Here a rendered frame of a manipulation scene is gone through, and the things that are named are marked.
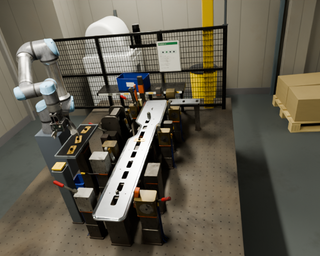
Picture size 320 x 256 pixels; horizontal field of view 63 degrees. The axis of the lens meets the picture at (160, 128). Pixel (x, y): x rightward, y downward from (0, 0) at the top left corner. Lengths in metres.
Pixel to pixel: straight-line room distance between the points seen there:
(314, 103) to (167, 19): 2.48
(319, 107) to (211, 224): 2.52
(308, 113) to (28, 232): 3.29
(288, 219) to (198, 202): 1.14
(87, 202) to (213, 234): 0.75
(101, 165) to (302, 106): 2.77
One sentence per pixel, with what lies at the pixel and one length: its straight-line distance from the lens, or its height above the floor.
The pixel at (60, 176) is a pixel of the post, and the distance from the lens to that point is 1.61.
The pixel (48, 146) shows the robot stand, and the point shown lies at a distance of 2.14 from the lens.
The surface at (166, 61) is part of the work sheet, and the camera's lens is 2.69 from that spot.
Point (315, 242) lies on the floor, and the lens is 2.67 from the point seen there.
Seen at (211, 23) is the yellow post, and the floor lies 1.57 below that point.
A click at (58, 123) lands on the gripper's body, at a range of 1.53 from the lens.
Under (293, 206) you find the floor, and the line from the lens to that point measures 2.86.
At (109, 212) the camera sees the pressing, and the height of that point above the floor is 1.00.
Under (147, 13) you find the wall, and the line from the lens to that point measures 4.58.
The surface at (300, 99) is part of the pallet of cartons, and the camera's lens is 3.69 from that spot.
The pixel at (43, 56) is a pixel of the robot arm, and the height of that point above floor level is 1.65.
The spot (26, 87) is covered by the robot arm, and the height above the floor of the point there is 1.58.
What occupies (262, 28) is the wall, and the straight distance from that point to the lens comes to 4.55.
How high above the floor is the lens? 2.05
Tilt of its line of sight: 31 degrees down
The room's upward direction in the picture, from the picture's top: 7 degrees counter-clockwise
